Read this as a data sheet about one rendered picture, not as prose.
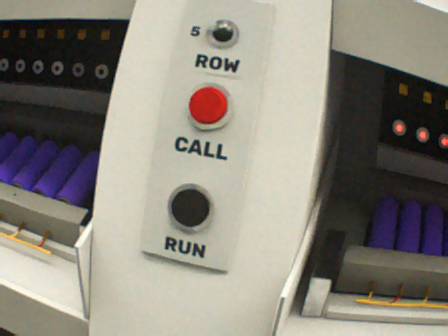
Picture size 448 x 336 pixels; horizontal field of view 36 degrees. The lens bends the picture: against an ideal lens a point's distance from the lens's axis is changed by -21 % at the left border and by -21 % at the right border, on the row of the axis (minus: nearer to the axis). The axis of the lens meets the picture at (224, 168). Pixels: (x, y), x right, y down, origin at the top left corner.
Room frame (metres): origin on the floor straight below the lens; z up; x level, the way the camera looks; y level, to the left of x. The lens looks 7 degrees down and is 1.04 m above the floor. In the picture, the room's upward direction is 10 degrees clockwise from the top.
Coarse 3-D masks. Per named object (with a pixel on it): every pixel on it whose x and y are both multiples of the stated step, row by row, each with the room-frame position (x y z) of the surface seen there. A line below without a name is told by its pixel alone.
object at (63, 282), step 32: (0, 96) 0.56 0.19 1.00; (32, 96) 0.55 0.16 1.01; (64, 96) 0.54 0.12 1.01; (96, 96) 0.54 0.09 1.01; (0, 256) 0.40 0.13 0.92; (32, 256) 0.41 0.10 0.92; (0, 288) 0.38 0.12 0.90; (32, 288) 0.38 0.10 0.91; (64, 288) 0.39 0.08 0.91; (0, 320) 0.39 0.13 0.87; (32, 320) 0.38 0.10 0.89; (64, 320) 0.37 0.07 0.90
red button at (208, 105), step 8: (208, 88) 0.35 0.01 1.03; (216, 88) 0.35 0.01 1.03; (192, 96) 0.35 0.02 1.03; (200, 96) 0.35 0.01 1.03; (208, 96) 0.35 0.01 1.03; (216, 96) 0.35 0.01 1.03; (224, 96) 0.35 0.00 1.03; (192, 104) 0.35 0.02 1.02; (200, 104) 0.35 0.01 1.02; (208, 104) 0.35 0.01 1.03; (216, 104) 0.35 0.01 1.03; (224, 104) 0.35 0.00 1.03; (192, 112) 0.35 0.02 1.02; (200, 112) 0.35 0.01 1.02; (208, 112) 0.35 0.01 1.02; (216, 112) 0.35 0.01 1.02; (224, 112) 0.35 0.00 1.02; (200, 120) 0.35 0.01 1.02; (208, 120) 0.35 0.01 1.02; (216, 120) 0.35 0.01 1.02
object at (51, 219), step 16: (0, 192) 0.43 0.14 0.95; (16, 192) 0.43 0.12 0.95; (32, 192) 0.43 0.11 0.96; (0, 208) 0.43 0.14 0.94; (16, 208) 0.42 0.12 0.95; (32, 208) 0.42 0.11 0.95; (48, 208) 0.42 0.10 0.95; (64, 208) 0.42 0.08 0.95; (80, 208) 0.43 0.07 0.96; (16, 224) 0.43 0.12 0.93; (32, 224) 0.42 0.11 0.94; (48, 224) 0.42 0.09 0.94; (64, 224) 0.41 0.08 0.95; (16, 240) 0.41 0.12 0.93; (64, 240) 0.42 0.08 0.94
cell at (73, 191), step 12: (96, 156) 0.49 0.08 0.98; (84, 168) 0.48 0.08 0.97; (96, 168) 0.48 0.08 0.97; (72, 180) 0.46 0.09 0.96; (84, 180) 0.47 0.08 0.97; (96, 180) 0.48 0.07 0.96; (60, 192) 0.45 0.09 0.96; (72, 192) 0.45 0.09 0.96; (84, 192) 0.46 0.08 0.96; (72, 204) 0.44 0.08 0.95
